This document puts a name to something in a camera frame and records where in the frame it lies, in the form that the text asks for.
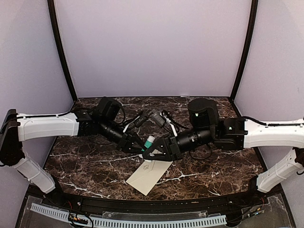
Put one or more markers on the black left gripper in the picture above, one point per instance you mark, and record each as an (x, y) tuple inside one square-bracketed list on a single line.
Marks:
[(125, 145)]

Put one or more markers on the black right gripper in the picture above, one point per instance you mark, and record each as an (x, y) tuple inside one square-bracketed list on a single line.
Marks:
[(175, 153)]

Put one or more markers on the green white glue stick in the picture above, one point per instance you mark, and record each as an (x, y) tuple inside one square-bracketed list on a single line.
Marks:
[(148, 143)]

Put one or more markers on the cream paper envelope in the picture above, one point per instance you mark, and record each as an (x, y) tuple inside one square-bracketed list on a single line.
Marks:
[(147, 175)]

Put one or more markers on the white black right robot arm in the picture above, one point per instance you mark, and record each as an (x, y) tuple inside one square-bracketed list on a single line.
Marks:
[(235, 134)]

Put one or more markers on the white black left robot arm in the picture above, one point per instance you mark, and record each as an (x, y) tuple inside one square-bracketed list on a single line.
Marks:
[(98, 120)]

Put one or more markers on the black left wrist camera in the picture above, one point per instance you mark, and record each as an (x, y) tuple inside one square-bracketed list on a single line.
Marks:
[(141, 120)]

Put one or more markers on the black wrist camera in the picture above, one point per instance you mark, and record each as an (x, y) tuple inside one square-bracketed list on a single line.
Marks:
[(157, 118), (141, 120)]

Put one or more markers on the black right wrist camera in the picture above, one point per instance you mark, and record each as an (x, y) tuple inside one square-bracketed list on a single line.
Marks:
[(157, 118)]

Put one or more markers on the white slotted cable duct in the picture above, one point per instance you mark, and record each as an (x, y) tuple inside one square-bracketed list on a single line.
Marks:
[(123, 220)]

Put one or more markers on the black front table rail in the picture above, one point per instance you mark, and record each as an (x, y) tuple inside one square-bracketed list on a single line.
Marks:
[(227, 203)]

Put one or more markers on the black left corner frame post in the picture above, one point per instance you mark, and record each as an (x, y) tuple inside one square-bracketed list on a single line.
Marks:
[(60, 49)]

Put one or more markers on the black corner frame post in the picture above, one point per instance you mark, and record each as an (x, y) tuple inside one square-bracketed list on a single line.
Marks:
[(246, 48), (60, 49)]

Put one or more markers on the black right corner frame post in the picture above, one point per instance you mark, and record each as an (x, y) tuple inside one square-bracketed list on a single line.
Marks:
[(246, 48)]

